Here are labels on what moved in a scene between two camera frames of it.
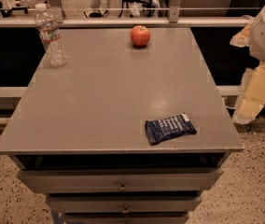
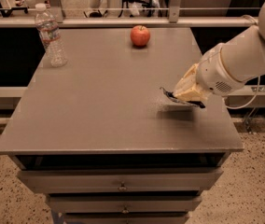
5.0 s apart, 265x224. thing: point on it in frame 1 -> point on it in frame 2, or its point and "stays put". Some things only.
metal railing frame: x=119 y=17 stays put
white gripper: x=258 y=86 -> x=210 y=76
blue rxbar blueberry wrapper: x=168 y=128 -> x=174 y=98
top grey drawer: x=119 y=180 stays put
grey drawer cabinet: x=79 y=135 stays put
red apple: x=140 y=35 stays put
